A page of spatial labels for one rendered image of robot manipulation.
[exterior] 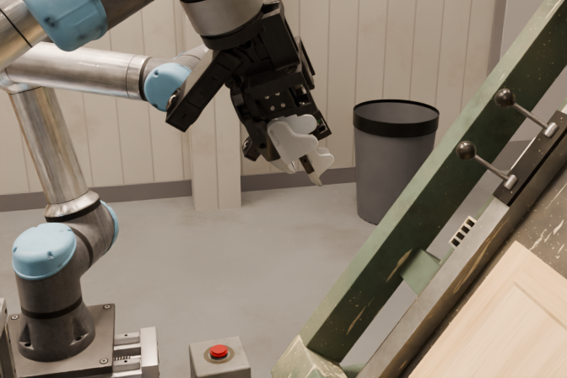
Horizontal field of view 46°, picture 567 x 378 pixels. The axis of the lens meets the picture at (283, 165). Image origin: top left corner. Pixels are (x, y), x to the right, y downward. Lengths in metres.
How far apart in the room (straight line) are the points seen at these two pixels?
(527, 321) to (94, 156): 3.65
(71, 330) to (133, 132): 3.16
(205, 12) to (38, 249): 0.79
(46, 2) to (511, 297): 0.94
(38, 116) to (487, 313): 0.92
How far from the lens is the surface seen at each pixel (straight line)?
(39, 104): 1.38
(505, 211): 1.32
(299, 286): 3.55
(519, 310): 1.24
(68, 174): 1.41
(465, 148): 1.30
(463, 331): 1.30
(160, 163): 4.55
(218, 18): 0.64
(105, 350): 1.41
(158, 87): 1.07
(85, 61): 1.15
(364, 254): 1.55
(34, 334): 1.40
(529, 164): 1.33
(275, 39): 0.67
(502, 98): 1.31
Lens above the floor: 1.86
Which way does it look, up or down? 21 degrees down
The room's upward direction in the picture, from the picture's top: straight up
